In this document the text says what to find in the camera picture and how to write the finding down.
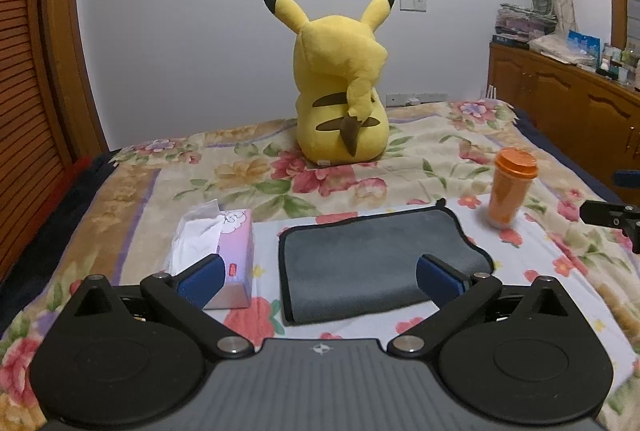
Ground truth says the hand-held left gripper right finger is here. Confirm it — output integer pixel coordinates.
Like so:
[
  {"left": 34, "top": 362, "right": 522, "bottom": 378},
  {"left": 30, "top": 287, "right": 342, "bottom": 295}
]
[{"left": 387, "top": 253, "right": 585, "bottom": 358}]

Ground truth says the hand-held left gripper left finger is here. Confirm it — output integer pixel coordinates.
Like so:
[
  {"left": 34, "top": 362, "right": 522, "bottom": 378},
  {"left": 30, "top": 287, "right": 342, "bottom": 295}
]
[{"left": 61, "top": 255, "right": 254, "bottom": 358}]

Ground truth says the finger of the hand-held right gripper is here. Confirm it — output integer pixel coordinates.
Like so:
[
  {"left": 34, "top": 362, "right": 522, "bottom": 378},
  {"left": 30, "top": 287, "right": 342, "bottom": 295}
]
[{"left": 580, "top": 200, "right": 640, "bottom": 255}]

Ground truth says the grey towel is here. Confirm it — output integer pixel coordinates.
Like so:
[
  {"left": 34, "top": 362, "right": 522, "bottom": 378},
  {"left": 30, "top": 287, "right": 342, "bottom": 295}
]
[{"left": 277, "top": 198, "right": 496, "bottom": 327}]

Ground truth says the pink tissue box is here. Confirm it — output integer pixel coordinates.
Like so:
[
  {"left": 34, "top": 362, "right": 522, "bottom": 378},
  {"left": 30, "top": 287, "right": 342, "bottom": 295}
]
[{"left": 165, "top": 200, "right": 256, "bottom": 311}]

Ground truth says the orange cup with lid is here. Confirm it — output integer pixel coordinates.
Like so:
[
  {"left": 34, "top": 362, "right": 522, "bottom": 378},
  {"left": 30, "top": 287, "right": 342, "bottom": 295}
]
[{"left": 487, "top": 148, "right": 539, "bottom": 230}]

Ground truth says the floral blanket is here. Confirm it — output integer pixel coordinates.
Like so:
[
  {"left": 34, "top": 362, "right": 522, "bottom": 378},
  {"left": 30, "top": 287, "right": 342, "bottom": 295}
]
[{"left": 0, "top": 100, "right": 640, "bottom": 431}]

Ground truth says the wooden cabinet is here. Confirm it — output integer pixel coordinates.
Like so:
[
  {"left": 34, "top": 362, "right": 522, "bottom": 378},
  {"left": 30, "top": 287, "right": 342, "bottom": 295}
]
[{"left": 487, "top": 41, "right": 640, "bottom": 208}]

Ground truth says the group of small bottles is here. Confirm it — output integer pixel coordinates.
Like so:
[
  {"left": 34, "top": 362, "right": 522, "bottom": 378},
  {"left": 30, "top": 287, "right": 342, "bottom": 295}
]
[{"left": 596, "top": 42, "right": 640, "bottom": 91}]

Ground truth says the blue printed box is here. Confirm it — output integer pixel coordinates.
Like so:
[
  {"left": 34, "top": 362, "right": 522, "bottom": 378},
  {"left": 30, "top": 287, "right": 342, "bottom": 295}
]
[{"left": 566, "top": 30, "right": 602, "bottom": 73}]

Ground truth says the folded beige cloth pile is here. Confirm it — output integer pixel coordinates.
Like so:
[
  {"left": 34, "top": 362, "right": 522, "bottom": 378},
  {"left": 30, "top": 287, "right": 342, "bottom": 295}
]
[{"left": 528, "top": 34, "right": 572, "bottom": 63}]

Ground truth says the stack of newspapers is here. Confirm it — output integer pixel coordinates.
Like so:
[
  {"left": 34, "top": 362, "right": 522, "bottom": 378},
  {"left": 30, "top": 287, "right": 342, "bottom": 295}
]
[{"left": 494, "top": 2, "right": 558, "bottom": 50}]

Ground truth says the yellow plush toy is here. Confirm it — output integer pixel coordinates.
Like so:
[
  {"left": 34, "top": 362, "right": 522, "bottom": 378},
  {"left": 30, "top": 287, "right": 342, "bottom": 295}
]
[{"left": 262, "top": 0, "right": 397, "bottom": 168}]

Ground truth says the wooden louvred wardrobe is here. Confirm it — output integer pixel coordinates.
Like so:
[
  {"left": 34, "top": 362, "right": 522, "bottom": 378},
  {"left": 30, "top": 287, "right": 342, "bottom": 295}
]
[{"left": 0, "top": 0, "right": 112, "bottom": 284}]

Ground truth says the white wall socket strip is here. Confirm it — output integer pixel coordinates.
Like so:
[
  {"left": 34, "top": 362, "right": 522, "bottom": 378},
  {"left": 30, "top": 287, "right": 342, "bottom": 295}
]
[{"left": 386, "top": 92, "right": 449, "bottom": 107}]

